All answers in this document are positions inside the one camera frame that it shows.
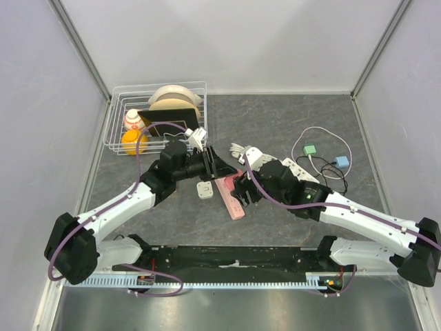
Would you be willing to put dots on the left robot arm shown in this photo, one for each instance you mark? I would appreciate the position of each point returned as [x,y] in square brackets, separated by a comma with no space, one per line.
[77,245]

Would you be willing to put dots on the white power strip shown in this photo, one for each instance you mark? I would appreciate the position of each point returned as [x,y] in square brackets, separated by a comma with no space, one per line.
[300,173]

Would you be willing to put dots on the white orange patterned cup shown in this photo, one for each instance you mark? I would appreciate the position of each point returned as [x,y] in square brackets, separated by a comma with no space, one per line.
[132,120]

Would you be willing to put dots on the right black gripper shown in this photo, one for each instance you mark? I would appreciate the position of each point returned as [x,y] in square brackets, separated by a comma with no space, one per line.
[242,184]

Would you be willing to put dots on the white wire dish rack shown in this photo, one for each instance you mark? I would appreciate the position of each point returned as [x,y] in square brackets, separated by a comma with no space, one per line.
[125,98]

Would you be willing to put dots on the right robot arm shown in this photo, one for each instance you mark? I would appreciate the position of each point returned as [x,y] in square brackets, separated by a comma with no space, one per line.
[411,247]

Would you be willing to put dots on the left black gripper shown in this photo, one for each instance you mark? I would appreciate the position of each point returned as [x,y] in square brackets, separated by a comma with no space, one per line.
[220,168]

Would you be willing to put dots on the yellow round bowl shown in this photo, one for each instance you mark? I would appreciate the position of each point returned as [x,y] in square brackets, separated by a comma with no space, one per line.
[130,139]

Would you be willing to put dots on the green plug adapter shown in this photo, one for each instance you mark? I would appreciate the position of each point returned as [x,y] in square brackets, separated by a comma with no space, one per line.
[309,149]

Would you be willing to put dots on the pink power strip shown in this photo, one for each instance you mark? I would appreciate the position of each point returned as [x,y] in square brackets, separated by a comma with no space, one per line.
[234,208]

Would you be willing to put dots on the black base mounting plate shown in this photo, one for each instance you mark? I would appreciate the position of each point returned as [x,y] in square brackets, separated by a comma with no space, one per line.
[172,259]

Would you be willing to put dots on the black square tray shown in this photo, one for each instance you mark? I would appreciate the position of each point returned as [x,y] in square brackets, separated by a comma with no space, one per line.
[185,118]

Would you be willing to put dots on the beige round plate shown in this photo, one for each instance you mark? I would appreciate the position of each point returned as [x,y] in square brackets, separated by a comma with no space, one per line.
[174,104]

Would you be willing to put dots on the blue plug adapter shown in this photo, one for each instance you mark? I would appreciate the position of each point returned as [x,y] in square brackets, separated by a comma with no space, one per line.
[342,162]

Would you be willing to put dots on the white square plug adapter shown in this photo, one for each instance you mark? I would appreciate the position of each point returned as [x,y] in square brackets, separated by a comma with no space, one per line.
[205,189]

